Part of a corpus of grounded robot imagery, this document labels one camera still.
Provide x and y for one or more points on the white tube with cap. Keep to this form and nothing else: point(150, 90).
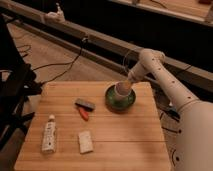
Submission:
point(49, 136)

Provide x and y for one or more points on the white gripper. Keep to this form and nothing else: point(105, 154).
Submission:
point(135, 75)

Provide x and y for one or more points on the white object on rail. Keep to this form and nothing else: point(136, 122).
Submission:
point(58, 15)

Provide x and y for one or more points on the green ceramic bowl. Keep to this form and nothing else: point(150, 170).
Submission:
point(118, 104)

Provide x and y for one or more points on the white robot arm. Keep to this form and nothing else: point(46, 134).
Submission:
point(194, 143)

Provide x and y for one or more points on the red marker pen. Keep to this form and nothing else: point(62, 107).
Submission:
point(83, 113)

